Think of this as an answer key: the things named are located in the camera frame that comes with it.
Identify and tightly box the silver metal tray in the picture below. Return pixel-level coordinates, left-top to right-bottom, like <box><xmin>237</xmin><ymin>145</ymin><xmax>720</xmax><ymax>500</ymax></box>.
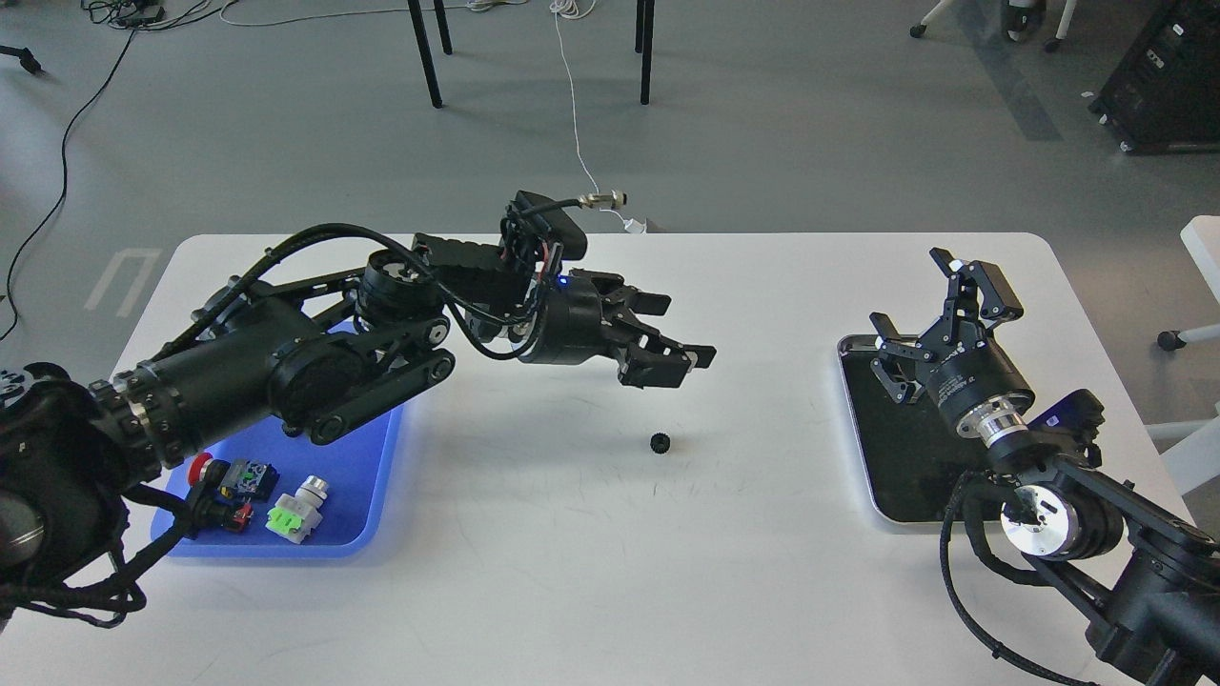
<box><xmin>836</xmin><ymin>334</ymin><xmax>989</xmax><ymax>527</ymax></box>

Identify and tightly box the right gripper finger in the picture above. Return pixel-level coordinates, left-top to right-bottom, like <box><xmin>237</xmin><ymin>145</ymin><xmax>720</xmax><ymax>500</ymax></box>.
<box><xmin>928</xmin><ymin>248</ymin><xmax>1025</xmax><ymax>349</ymax></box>
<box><xmin>867</xmin><ymin>312</ymin><xmax>939</xmax><ymax>404</ymax></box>

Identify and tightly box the blue plastic tray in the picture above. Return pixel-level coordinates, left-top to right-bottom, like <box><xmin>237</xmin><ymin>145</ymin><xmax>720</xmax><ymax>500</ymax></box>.
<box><xmin>170</xmin><ymin>406</ymin><xmax>403</xmax><ymax>559</ymax></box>

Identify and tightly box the black table leg right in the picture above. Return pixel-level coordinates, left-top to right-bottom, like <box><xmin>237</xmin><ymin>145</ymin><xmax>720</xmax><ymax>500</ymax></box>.
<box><xmin>634</xmin><ymin>0</ymin><xmax>658</xmax><ymax>106</ymax></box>

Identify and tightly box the black cable on floor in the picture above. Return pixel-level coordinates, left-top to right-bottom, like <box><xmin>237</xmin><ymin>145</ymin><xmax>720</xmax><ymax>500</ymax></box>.
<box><xmin>0</xmin><ymin>0</ymin><xmax>215</xmax><ymax>341</ymax></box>

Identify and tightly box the black table leg left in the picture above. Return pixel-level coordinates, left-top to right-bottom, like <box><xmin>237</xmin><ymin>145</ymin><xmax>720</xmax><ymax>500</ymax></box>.
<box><xmin>407</xmin><ymin>0</ymin><xmax>453</xmax><ymax>109</ymax></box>

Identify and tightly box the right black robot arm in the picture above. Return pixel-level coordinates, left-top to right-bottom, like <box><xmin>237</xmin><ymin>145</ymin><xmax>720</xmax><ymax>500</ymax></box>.
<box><xmin>870</xmin><ymin>248</ymin><xmax>1219</xmax><ymax>685</ymax></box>

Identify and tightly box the green white push button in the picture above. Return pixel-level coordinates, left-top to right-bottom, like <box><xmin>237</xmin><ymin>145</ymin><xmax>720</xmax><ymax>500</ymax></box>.
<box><xmin>264</xmin><ymin>474</ymin><xmax>329</xmax><ymax>544</ymax></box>

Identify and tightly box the white office chair base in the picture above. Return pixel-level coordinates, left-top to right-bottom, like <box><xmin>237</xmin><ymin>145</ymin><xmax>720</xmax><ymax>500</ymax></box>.
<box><xmin>909</xmin><ymin>1</ymin><xmax>1078</xmax><ymax>52</ymax></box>

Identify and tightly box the black equipment case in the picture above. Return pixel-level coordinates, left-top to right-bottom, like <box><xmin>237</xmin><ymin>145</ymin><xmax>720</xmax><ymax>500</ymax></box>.
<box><xmin>1089</xmin><ymin>1</ymin><xmax>1219</xmax><ymax>155</ymax></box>

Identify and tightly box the black table leg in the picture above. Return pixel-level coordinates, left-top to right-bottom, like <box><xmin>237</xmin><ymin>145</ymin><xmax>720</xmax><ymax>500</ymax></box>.
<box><xmin>407</xmin><ymin>0</ymin><xmax>453</xmax><ymax>109</ymax></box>
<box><xmin>634</xmin><ymin>0</ymin><xmax>658</xmax><ymax>106</ymax></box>

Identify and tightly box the white cable on floor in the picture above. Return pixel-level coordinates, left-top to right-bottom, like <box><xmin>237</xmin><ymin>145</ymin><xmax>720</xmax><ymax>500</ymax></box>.
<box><xmin>217</xmin><ymin>0</ymin><xmax>645</xmax><ymax>233</ymax></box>

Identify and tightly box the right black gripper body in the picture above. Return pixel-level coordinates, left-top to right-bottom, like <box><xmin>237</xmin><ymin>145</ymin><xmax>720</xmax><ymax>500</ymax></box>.
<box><xmin>915</xmin><ymin>330</ymin><xmax>1035</xmax><ymax>438</ymax></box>

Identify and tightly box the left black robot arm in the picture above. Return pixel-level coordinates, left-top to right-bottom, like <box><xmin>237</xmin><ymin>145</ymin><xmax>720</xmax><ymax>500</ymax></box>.
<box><xmin>1</xmin><ymin>190</ymin><xmax>716</xmax><ymax>627</ymax></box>

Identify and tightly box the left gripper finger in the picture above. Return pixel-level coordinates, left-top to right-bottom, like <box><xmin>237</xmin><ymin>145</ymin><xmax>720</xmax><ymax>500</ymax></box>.
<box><xmin>597</xmin><ymin>273</ymin><xmax>672</xmax><ymax>316</ymax></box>
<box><xmin>619</xmin><ymin>333</ymin><xmax>719</xmax><ymax>388</ymax></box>

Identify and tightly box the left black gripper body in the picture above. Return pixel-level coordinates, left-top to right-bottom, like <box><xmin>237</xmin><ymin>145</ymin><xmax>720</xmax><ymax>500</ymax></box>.
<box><xmin>519</xmin><ymin>271</ymin><xmax>641</xmax><ymax>365</ymax></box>

